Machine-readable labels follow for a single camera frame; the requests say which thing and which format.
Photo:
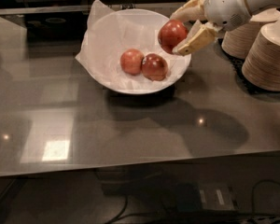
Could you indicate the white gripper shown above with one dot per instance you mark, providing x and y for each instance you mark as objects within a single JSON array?
[{"x": 228, "y": 6}]

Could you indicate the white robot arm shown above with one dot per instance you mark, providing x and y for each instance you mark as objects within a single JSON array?
[{"x": 257, "y": 6}]

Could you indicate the black rubber mat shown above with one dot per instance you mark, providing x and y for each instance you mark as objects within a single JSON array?
[{"x": 239, "y": 69}]

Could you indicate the back stack paper bowls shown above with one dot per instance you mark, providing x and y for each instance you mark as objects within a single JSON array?
[{"x": 237, "y": 43}]

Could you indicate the white bowl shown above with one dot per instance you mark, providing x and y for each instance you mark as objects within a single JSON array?
[{"x": 177, "y": 66}]

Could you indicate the dark red apple right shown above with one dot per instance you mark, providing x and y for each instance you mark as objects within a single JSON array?
[{"x": 154, "y": 67}]

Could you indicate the red apple front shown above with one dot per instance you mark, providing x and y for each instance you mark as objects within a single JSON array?
[{"x": 171, "y": 34}]

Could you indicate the dark box under table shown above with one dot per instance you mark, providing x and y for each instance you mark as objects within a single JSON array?
[{"x": 205, "y": 197}]

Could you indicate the red apple back left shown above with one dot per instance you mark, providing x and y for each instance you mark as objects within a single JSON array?
[{"x": 130, "y": 61}]

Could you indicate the stack paper bowls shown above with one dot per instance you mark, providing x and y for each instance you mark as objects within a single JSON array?
[
  {"x": 271, "y": 31},
  {"x": 237, "y": 43}
]

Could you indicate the front stack paper bowls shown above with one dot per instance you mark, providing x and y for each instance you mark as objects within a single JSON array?
[{"x": 271, "y": 31}]

